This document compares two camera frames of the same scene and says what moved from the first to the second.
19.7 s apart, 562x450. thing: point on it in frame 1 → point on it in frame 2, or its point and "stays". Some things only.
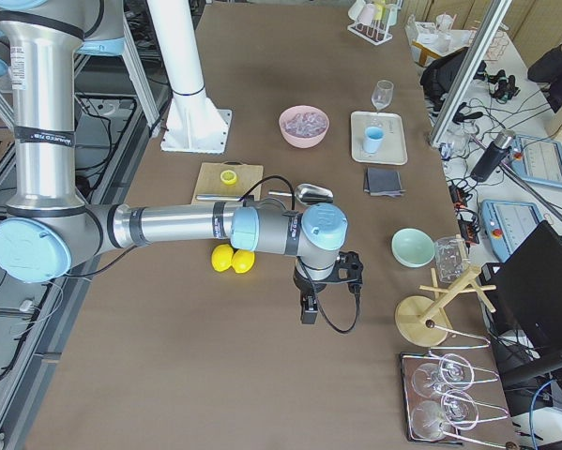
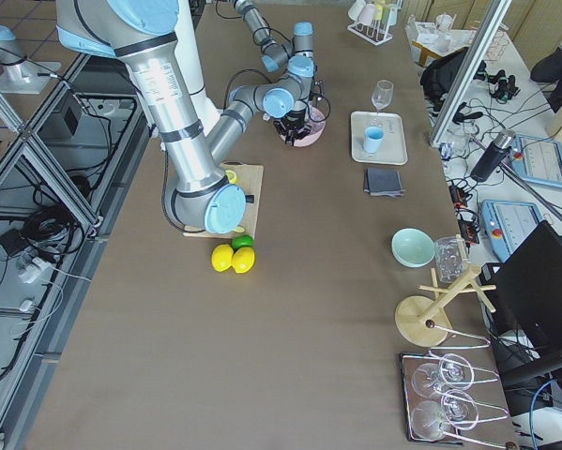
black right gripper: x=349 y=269 → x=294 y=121
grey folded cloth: x=378 y=182 stays
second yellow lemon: x=243 y=261 stays
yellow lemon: x=221 y=257 stays
